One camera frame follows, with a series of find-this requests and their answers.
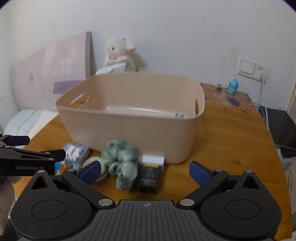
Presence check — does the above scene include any round silver metal tin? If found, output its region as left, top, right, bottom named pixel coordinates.
left=81, top=156, right=108, bottom=185

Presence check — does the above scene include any green plaid hair scrunchie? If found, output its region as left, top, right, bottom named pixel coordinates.
left=101, top=139, right=138, bottom=191

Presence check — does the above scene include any white rectangular box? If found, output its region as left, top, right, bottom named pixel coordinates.
left=139, top=155, right=165, bottom=172

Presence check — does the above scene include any blue cartoon tissue pack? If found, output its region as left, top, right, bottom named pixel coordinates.
left=55, top=161, right=73, bottom=175

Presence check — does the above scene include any blue white porcelain-pattern box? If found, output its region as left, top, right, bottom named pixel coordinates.
left=63, top=143, right=90, bottom=165

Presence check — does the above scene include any white pillow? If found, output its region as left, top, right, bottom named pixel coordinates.
left=3, top=108, right=58, bottom=139

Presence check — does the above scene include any pink purple bed headboard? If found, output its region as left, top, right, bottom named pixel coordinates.
left=11, top=31, right=91, bottom=111

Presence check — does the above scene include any small black box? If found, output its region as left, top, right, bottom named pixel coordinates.
left=137, top=163, right=161, bottom=194

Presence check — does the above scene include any purple floral table mat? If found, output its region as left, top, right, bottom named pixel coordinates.
left=201, top=83, right=257, bottom=112

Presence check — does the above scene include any beige plastic storage bin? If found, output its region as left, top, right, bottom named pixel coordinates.
left=55, top=72, right=205, bottom=164

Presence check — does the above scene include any white plush lamb toy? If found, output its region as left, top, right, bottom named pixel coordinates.
left=103, top=37, right=136, bottom=72

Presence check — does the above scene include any blue cartoon figurine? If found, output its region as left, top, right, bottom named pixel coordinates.
left=227, top=78, right=239, bottom=94

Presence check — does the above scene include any tiny mushroom figurine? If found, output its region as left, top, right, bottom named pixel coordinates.
left=215, top=83, right=221, bottom=90

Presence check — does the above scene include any white power cable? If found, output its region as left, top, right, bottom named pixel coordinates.
left=260, top=72, right=273, bottom=137

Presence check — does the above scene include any white wall switch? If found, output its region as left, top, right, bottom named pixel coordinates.
left=237, top=56, right=256, bottom=79

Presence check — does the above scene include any white wall socket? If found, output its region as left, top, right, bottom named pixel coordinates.
left=253, top=62, right=269, bottom=83

